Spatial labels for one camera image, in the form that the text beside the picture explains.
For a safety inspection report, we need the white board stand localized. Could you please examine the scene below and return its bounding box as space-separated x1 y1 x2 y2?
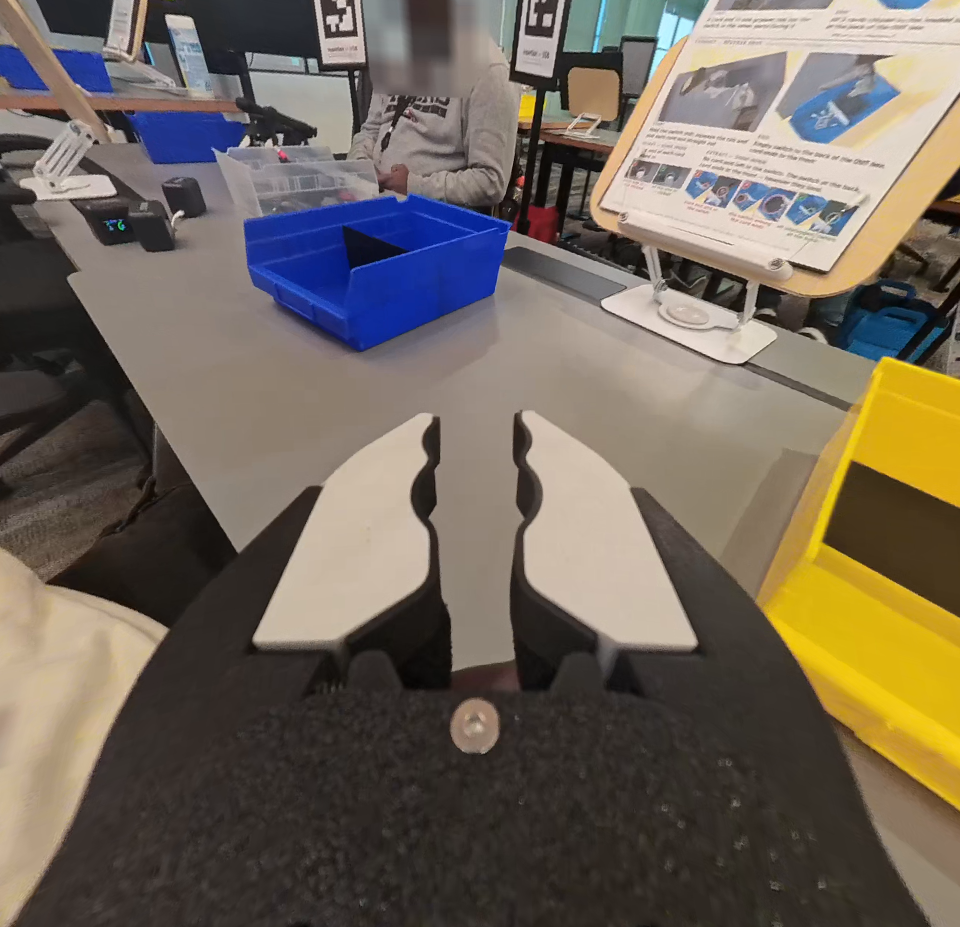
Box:
18 120 117 201
600 244 796 366

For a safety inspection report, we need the printed instruction sheet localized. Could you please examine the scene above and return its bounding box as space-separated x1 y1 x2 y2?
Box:
600 0 960 274

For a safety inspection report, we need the wooden display board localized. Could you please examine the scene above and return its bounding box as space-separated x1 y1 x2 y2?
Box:
588 34 960 298
0 0 114 144

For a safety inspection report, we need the person's cream sweater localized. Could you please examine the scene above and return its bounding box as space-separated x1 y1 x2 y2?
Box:
0 548 170 924

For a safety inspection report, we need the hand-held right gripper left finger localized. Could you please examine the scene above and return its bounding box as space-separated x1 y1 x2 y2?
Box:
251 412 453 692

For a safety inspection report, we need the tan board black frame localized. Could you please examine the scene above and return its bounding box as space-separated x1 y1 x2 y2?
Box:
564 64 625 126

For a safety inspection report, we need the black timer green display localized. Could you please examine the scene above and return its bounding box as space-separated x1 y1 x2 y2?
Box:
71 195 136 247

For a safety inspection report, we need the black office chair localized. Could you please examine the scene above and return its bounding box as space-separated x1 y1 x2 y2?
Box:
0 133 147 486

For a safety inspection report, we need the clear plastic organizer box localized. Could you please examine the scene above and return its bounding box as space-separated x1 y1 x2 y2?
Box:
213 144 380 219

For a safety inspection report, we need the black desk cable cover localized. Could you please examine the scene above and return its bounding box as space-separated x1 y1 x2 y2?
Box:
501 246 654 302

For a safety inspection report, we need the blue plastic bin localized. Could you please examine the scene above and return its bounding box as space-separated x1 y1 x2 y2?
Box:
243 194 513 352
0 44 114 94
123 109 249 165

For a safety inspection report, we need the black monitor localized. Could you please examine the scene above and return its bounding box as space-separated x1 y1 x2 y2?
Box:
22 0 324 58

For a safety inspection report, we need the black bin divider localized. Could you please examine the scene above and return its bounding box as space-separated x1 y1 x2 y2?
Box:
341 225 410 276
821 458 960 617

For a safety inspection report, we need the black charger box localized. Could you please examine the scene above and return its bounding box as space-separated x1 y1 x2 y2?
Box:
127 199 177 253
161 177 207 219

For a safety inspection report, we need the yellow plastic bin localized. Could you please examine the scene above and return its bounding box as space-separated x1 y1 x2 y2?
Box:
756 355 960 808

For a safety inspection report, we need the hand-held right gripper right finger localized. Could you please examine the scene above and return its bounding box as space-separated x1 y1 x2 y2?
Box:
508 408 700 692

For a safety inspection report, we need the printed tag sign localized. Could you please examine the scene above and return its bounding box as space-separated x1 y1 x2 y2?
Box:
508 0 580 90
307 0 370 69

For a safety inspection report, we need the blue plastic crate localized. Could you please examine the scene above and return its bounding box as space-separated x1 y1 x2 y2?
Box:
832 280 954 366

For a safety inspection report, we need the dark cloth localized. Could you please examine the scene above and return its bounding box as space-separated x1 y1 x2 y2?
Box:
48 477 237 628

